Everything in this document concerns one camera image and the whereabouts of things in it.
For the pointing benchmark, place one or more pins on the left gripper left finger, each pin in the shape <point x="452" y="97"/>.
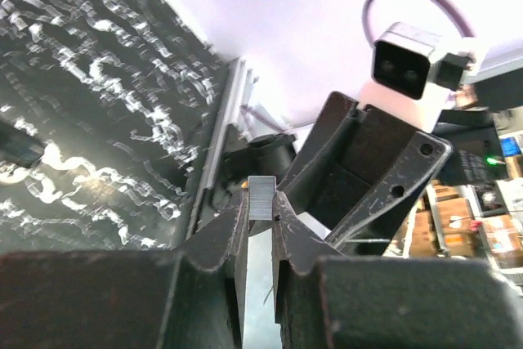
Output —
<point x="188" y="297"/>

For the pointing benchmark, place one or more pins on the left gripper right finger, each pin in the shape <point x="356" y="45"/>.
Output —
<point x="324" y="299"/>

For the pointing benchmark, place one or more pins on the silver staple strip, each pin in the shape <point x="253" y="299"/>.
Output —
<point x="261" y="191"/>

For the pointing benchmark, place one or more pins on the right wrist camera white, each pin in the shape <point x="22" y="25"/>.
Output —
<point x="414" y="72"/>

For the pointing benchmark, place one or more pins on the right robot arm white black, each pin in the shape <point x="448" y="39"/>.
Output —
<point x="473" y="138"/>

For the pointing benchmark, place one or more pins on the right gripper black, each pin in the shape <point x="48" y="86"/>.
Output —
<point x="360" y="172"/>

